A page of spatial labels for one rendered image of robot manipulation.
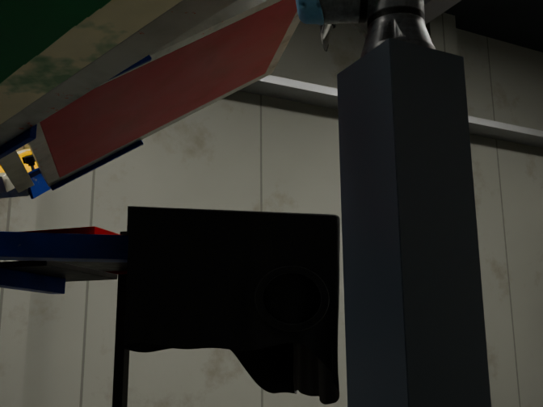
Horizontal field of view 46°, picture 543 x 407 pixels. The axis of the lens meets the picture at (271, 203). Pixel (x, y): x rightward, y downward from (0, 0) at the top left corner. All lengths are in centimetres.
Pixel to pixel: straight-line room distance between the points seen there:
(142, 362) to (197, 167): 136
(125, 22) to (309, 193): 427
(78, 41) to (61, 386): 354
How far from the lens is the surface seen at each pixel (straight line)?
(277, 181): 477
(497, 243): 600
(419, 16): 136
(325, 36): 189
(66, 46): 72
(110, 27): 68
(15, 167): 182
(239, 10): 154
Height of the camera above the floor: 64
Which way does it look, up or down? 13 degrees up
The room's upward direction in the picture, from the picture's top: straight up
